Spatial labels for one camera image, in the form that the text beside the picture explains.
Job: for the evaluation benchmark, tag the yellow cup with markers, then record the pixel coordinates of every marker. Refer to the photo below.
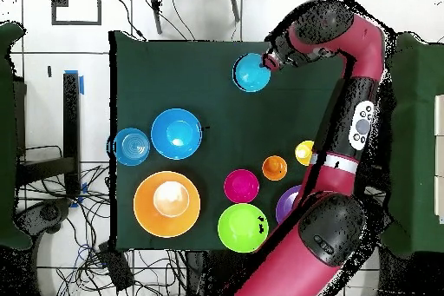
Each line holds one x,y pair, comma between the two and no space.
303,153

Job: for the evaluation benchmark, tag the black stand bar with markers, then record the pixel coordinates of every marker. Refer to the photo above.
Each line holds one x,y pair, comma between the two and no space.
71,119

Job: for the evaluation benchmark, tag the dark green tablecloth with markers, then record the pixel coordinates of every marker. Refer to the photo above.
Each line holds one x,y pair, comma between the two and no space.
173,77

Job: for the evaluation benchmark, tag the white boxes stack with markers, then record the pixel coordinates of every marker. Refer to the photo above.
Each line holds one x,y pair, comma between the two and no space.
440,157

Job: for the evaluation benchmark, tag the small ribbed teal bowl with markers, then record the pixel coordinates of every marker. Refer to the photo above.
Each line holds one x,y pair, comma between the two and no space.
250,75

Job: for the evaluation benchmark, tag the green cloth side table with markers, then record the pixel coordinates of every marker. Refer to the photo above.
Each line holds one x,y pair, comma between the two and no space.
7,136
416,136

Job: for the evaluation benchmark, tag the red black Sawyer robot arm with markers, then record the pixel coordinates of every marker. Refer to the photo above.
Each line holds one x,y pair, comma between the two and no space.
333,178

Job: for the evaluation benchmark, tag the large blue bowl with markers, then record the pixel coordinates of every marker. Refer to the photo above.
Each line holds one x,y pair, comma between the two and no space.
177,134

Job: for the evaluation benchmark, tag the green bowl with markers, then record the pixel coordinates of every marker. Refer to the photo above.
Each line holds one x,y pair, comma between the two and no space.
239,228

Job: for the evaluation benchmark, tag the shallow blue bowl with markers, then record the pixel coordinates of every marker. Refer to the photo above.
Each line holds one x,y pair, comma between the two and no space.
131,146

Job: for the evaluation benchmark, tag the dark grey chair with knob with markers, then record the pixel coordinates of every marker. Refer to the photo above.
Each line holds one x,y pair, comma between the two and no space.
50,212

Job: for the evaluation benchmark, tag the orange cup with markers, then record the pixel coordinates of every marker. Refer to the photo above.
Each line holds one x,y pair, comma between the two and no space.
274,168

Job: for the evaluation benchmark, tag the pink red bowl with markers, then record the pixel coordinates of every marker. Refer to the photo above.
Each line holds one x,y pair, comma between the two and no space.
241,186

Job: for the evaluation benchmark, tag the black power box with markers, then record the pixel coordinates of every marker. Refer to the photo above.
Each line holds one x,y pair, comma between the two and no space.
116,268

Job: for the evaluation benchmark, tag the large yellow bowl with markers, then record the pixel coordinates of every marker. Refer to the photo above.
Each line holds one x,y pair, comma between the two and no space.
145,205

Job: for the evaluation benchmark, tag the purple bowl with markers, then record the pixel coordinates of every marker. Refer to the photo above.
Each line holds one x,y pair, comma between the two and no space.
286,204

